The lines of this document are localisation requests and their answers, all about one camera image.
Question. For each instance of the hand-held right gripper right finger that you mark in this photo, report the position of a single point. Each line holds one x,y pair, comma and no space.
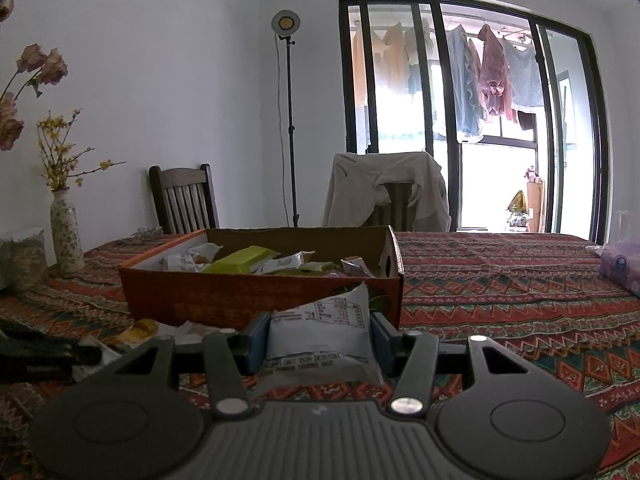
382,347

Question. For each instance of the crumpled white snack packet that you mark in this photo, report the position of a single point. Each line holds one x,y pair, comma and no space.
185,331

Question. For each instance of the wooden board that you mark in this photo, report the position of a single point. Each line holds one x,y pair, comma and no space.
534,200

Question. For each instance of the hanging maroon shirt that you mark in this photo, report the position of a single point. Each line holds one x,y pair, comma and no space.
495,65

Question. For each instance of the purple tissue pack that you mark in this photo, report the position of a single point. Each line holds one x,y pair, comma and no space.
620,265

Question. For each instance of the pink flowers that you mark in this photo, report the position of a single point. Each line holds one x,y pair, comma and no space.
50,65

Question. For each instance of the yellow-green snack packet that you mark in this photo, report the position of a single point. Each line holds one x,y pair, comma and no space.
240,260

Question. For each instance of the hanging beige garment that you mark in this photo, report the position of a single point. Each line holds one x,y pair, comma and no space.
397,55

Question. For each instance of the white black-printed snack packet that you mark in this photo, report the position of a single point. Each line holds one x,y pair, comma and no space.
320,335

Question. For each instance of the hanging blue-grey garment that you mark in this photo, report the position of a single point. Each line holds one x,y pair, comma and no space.
467,90

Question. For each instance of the yellow bread snack packet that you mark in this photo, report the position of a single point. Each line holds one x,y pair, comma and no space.
135,332

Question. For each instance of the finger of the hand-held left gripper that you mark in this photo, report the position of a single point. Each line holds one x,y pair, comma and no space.
75,355
20,332

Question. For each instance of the floral ceramic vase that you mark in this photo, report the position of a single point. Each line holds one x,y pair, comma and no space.
67,235

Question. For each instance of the orange cardboard box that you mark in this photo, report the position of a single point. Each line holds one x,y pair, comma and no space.
200,295

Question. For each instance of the crumpled grey cloth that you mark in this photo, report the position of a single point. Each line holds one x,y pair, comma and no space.
147,233

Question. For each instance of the yellow toy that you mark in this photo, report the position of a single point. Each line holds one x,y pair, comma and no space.
517,202

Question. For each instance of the black sliding door frame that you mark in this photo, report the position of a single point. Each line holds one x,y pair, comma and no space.
449,110

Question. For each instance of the yellow flower branches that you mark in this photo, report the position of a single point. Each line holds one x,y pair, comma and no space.
57,170

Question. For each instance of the glass jar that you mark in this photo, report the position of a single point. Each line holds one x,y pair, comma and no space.
25,260

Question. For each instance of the hanging grey-blue shirt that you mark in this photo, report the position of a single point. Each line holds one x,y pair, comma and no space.
525,75

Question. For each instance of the dark wooden chair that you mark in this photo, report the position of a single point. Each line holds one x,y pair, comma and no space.
397,205
180,175

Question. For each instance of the chair draped with jacket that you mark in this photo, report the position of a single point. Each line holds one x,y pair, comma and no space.
350,185

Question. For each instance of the small hanging dark garment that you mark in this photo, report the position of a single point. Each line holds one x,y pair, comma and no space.
526,121

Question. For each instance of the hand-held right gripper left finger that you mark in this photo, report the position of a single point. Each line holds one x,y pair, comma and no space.
257,345

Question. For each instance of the small hanging grey-blue garment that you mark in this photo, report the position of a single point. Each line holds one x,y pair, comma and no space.
416,77

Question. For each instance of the hanging orange garment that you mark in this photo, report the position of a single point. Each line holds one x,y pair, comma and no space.
376,60

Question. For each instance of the round lamp on tripod stand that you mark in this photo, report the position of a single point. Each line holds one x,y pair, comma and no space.
286,22

